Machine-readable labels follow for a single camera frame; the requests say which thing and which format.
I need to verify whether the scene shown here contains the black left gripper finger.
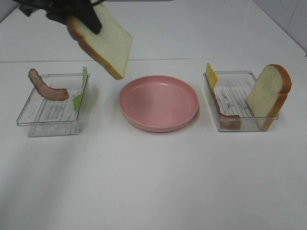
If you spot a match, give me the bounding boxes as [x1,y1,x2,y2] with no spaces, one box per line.
[72,6,102,34]
[46,11,68,24]

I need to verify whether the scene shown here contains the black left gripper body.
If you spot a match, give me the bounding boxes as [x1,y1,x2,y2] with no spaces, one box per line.
[15,0,104,16]

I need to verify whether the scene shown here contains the white bread slice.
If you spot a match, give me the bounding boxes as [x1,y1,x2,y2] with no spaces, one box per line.
[247,64,292,130]
[66,3,133,80]

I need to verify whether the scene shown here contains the bacon strip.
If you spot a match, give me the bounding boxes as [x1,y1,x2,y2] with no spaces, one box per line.
[28,69,69,101]
[214,96,241,130]

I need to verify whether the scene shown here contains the green lettuce leaf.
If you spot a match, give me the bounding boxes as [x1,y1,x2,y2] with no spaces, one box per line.
[73,66,88,112]

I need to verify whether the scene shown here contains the clear left plastic tray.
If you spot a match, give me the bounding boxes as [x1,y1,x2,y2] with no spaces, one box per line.
[16,73,90,137]

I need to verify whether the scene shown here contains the clear plastic tray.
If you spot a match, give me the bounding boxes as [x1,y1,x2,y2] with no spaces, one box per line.
[16,73,90,137]
[203,71,279,132]

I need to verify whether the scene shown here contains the pink round plate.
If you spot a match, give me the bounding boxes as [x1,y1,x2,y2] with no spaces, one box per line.
[118,75,199,132]

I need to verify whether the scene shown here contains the yellow cheese slice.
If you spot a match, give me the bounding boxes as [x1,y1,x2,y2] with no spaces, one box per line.
[205,63,218,98]

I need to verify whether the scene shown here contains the clear right plastic tray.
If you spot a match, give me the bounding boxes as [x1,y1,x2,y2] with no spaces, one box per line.
[203,71,279,132]

